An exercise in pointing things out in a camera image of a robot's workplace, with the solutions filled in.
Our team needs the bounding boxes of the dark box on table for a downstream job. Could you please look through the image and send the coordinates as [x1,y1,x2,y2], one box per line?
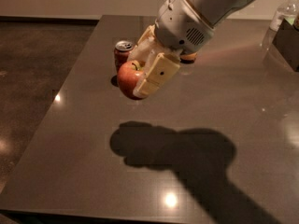
[273,20,299,72]

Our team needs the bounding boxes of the red cola can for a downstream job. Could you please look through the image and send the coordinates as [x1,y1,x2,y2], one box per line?
[114,40,135,70]

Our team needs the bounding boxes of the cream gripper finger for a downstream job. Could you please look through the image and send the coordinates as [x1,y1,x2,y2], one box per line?
[127,25,162,67]
[133,52,180,98]

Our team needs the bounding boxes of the clear plastic water bottle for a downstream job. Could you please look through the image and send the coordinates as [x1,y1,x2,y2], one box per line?
[261,0,299,50]

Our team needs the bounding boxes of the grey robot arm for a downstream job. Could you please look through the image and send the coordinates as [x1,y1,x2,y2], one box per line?
[129,0,255,99]

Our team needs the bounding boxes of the orange fruit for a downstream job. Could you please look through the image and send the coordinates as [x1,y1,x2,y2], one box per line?
[180,53,197,63]

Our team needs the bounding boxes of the red apple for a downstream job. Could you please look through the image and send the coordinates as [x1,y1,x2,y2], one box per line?
[117,61,143,100]

